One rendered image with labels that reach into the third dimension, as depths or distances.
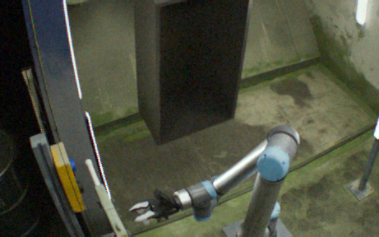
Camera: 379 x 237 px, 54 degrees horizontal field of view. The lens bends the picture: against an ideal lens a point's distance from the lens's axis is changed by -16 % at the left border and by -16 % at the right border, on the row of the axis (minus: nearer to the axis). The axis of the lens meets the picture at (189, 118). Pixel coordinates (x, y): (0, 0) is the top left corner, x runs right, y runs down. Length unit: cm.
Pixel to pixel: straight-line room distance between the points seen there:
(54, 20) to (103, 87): 207
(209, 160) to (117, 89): 99
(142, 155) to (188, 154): 37
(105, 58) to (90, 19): 39
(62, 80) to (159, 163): 179
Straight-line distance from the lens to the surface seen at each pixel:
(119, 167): 349
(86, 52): 372
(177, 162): 347
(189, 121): 315
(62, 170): 144
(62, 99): 191
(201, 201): 186
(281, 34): 440
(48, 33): 174
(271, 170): 151
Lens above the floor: 252
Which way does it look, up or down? 40 degrees down
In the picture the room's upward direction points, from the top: 3 degrees counter-clockwise
